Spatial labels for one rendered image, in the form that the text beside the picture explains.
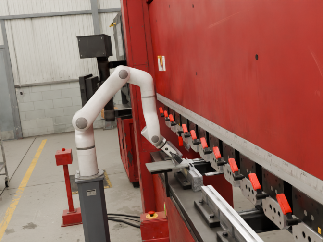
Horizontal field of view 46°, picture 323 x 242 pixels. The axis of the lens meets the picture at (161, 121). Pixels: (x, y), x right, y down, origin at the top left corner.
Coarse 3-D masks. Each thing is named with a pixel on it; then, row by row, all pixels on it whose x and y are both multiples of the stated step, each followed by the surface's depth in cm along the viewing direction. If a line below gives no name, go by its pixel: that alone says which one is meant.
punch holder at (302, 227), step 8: (296, 192) 106; (296, 200) 106; (304, 200) 102; (312, 200) 98; (296, 208) 107; (304, 208) 102; (312, 208) 98; (320, 208) 95; (296, 216) 108; (304, 216) 103; (312, 216) 99; (320, 216) 95; (304, 224) 103; (312, 224) 99; (320, 224) 96; (296, 232) 108; (304, 232) 103; (312, 232) 99; (296, 240) 109; (304, 240) 104; (312, 240) 100; (320, 240) 96
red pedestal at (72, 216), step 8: (56, 152) 408; (64, 152) 405; (56, 160) 400; (64, 160) 401; (72, 160) 411; (64, 168) 410; (64, 176) 411; (72, 200) 417; (72, 208) 418; (64, 216) 412; (72, 216) 413; (80, 216) 415; (64, 224) 413; (72, 224) 414
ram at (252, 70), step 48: (192, 0) 187; (240, 0) 129; (288, 0) 98; (192, 48) 198; (240, 48) 134; (288, 48) 101; (192, 96) 210; (240, 96) 139; (288, 96) 104; (288, 144) 107
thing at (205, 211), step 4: (196, 200) 216; (196, 204) 212; (200, 204) 211; (204, 204) 210; (200, 208) 205; (204, 208) 204; (208, 208) 204; (200, 212) 204; (204, 212) 200; (208, 212) 199; (212, 212) 199; (204, 216) 196; (208, 216) 195; (208, 220) 190; (212, 220) 189; (216, 220) 189; (208, 224) 190; (212, 224) 188; (216, 224) 188
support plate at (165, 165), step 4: (168, 160) 267; (148, 164) 262; (152, 164) 261; (156, 164) 260; (160, 164) 259; (164, 164) 258; (168, 164) 258; (172, 164) 257; (180, 164) 255; (184, 164) 254; (148, 168) 253; (152, 168) 252; (156, 168) 251; (160, 168) 251; (164, 168) 250; (168, 168) 249; (172, 168) 250; (176, 168) 250
